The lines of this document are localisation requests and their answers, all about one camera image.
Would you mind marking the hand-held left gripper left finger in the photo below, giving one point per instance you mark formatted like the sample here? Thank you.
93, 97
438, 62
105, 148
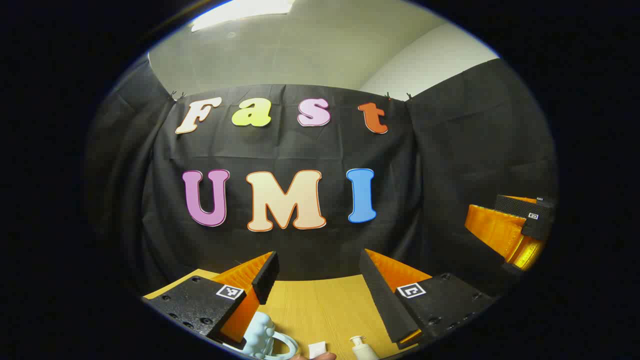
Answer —
265, 280

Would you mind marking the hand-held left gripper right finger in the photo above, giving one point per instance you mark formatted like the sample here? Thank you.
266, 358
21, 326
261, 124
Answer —
385, 300

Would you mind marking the ceiling light panel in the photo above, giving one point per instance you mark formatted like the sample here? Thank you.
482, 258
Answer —
240, 12

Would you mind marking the light blue suitcase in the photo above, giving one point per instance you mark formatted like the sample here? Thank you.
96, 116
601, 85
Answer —
260, 335

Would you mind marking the white squeeze tube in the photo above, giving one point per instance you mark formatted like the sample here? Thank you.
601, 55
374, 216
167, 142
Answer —
317, 350

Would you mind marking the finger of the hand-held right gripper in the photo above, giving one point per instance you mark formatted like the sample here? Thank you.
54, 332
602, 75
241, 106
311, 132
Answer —
515, 205
537, 227

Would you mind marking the white pump bottle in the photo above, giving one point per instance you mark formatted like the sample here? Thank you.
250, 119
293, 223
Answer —
362, 352

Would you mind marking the black backdrop cloth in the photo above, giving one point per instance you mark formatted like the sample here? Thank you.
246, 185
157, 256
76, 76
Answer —
300, 150

